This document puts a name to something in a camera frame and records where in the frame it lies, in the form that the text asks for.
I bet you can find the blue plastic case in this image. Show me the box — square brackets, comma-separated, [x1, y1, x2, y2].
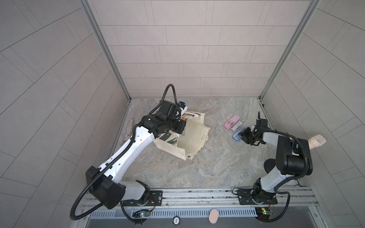
[232, 125, 249, 141]

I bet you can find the clear plastic stationery box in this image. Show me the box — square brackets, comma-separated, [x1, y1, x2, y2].
[231, 121, 242, 132]

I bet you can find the pink compass set case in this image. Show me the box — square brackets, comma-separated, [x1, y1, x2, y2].
[223, 114, 240, 130]

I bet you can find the floral canvas tote bag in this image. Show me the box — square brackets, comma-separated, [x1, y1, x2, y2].
[154, 111, 210, 160]

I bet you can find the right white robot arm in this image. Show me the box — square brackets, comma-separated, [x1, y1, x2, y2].
[239, 119, 313, 197]

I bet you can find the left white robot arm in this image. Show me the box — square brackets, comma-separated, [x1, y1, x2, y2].
[86, 101, 187, 209]

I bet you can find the black round microphone base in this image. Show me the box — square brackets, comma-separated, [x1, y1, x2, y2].
[264, 159, 276, 174]

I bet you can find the glittery silver tube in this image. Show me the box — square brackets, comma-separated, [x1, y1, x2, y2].
[121, 118, 135, 145]

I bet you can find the beige microphone on stand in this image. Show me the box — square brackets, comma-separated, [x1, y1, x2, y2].
[308, 135, 327, 150]

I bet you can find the right green circuit board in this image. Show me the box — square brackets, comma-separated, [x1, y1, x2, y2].
[255, 207, 274, 221]

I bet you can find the green circuit board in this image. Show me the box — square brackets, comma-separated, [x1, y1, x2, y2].
[133, 210, 151, 218]
[255, 207, 274, 221]

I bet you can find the beige oval button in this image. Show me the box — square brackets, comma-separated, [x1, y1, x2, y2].
[209, 209, 219, 224]

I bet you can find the left green circuit board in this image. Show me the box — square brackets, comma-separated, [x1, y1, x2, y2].
[133, 210, 151, 218]

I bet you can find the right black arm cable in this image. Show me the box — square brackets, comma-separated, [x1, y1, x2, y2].
[256, 111, 314, 180]

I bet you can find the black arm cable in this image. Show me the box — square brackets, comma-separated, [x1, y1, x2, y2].
[69, 132, 136, 221]
[256, 111, 314, 180]

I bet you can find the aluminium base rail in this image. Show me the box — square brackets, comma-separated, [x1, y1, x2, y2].
[82, 186, 318, 220]

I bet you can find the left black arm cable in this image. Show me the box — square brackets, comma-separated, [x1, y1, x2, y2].
[69, 132, 136, 221]

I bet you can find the left aluminium frame post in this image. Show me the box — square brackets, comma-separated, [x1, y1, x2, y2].
[80, 0, 131, 101]

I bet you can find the aluminium corner frame post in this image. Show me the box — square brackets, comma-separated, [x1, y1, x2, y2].
[259, 0, 321, 101]

